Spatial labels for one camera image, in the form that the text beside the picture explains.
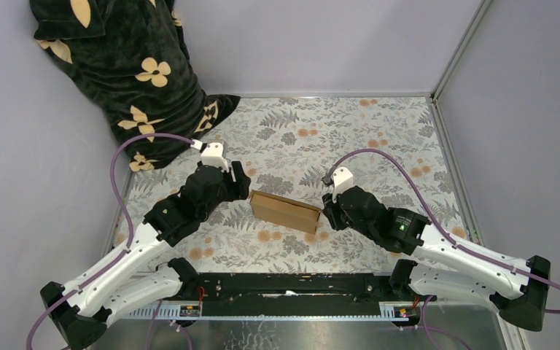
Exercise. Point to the floral patterned table mat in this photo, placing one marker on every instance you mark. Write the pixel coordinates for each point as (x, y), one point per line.
(286, 145)

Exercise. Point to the brown cardboard paper box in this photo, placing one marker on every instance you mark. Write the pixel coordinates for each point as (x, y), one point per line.
(285, 212)

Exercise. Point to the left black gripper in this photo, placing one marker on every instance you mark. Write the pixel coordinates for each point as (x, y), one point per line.
(238, 190)

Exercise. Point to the black floral plush blanket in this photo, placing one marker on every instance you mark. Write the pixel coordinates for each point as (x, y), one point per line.
(129, 58)

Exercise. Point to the aluminium frame rail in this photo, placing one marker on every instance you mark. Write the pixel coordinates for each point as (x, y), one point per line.
(399, 315)

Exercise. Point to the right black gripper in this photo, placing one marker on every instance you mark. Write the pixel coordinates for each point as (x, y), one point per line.
(331, 207)

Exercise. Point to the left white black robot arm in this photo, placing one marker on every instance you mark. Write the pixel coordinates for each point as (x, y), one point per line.
(83, 308)

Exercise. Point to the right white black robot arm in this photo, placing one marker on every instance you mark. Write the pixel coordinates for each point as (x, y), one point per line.
(513, 288)

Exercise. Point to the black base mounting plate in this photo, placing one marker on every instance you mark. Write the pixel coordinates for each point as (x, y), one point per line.
(300, 295)

